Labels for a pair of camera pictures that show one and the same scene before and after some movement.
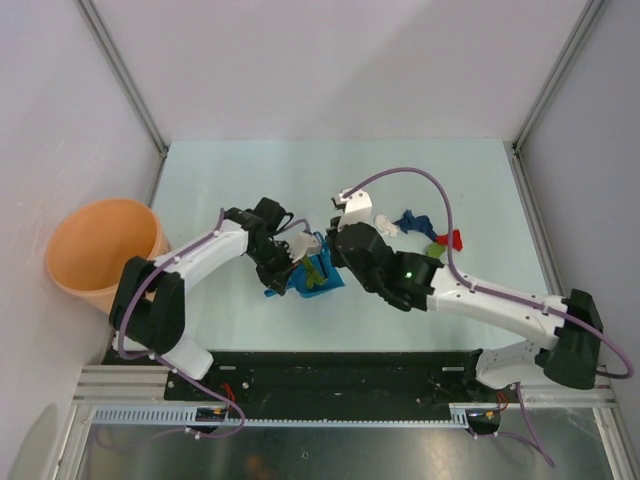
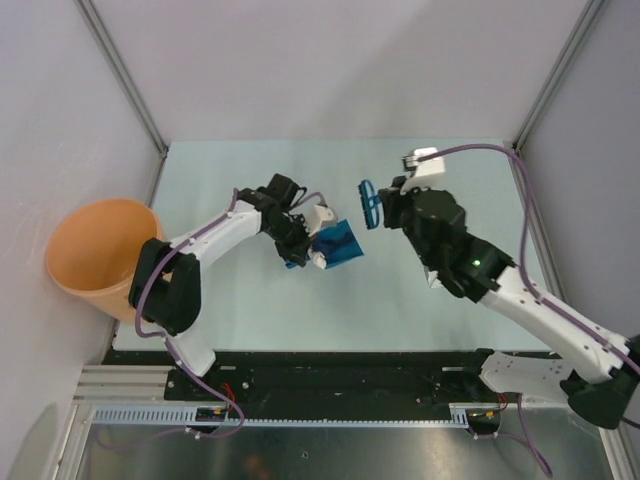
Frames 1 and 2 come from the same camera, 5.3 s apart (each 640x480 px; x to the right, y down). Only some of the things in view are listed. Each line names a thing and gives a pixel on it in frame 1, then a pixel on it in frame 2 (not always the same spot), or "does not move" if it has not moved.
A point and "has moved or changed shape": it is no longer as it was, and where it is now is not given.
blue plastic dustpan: [299, 280] has moved or changed shape
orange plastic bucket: [90, 243] does not move
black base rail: [324, 378] does not move
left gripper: [277, 280] → [297, 251]
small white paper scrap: [384, 224] → [319, 260]
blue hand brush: [325, 255] has moved or changed shape
